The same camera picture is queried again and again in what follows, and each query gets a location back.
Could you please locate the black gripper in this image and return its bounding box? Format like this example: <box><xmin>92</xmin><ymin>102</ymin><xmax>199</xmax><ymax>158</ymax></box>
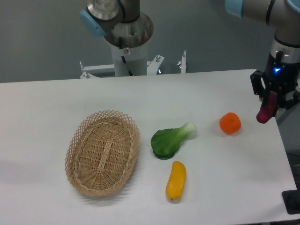
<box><xmin>250</xmin><ymin>52</ymin><xmax>300</xmax><ymax>116</ymax></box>

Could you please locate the purple sweet potato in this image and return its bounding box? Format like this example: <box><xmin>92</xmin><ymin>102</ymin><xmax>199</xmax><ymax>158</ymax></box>
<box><xmin>256</xmin><ymin>91</ymin><xmax>277</xmax><ymax>124</ymax></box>

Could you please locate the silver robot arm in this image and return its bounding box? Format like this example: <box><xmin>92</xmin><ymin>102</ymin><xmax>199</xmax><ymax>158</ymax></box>
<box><xmin>80</xmin><ymin>0</ymin><xmax>300</xmax><ymax>98</ymax></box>

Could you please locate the oval wicker basket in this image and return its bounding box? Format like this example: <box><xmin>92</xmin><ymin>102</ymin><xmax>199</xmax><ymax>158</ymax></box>
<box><xmin>65</xmin><ymin>110</ymin><xmax>140</xmax><ymax>197</ymax></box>

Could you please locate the orange tangerine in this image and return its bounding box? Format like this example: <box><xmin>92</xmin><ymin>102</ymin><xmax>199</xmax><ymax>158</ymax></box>
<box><xmin>219</xmin><ymin>112</ymin><xmax>241</xmax><ymax>134</ymax></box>

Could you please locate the black object at table edge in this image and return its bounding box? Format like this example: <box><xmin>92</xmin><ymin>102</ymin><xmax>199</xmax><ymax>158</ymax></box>
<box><xmin>282</xmin><ymin>190</ymin><xmax>300</xmax><ymax>215</ymax></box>

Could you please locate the green bok choy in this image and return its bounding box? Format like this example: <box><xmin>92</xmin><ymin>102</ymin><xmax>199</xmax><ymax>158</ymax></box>
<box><xmin>150</xmin><ymin>122</ymin><xmax>197</xmax><ymax>160</ymax></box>

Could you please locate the yellow mango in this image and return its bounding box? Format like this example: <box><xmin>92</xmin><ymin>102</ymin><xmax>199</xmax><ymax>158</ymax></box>
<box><xmin>165</xmin><ymin>161</ymin><xmax>187</xmax><ymax>201</ymax></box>

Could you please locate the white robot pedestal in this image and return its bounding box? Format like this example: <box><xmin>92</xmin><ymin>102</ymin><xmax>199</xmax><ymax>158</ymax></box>
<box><xmin>110</xmin><ymin>44</ymin><xmax>147</xmax><ymax>77</ymax></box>

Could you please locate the white metal mounting frame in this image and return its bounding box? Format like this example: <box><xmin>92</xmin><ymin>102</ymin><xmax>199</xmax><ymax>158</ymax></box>
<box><xmin>79</xmin><ymin>50</ymin><xmax>188</xmax><ymax>79</ymax></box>

